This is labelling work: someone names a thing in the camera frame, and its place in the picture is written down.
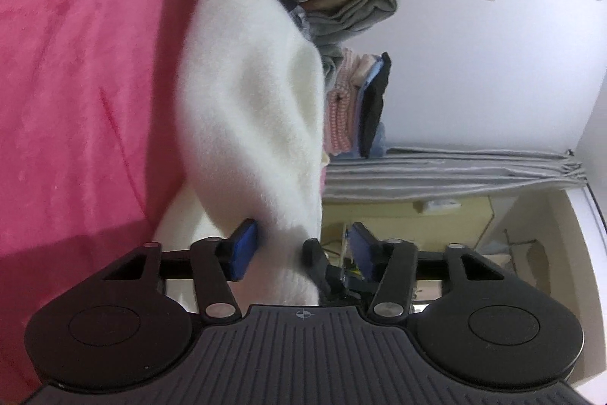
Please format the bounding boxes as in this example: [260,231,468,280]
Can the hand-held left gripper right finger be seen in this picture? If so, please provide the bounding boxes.
[348,222,536,323]

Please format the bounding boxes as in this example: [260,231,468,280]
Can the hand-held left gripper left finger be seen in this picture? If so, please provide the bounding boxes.
[71,219,260,323]

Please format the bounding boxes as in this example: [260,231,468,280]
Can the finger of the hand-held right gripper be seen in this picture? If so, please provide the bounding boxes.
[302,238,375,307]

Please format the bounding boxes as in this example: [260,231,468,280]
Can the grey curtain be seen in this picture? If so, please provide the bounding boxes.
[322,146,589,203]

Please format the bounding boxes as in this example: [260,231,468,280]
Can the pink checked folded blanket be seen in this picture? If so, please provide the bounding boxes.
[325,48,376,157]

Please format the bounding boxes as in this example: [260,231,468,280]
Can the pink floral blanket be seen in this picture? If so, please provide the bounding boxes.
[0,0,333,405]

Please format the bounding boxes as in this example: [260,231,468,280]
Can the grey pants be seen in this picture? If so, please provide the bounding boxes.
[303,0,400,51]

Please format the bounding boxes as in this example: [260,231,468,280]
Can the white knit sweater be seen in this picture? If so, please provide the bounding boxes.
[152,0,329,307]

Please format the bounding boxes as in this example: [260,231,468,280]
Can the black folded garment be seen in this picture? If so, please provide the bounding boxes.
[358,51,392,159]

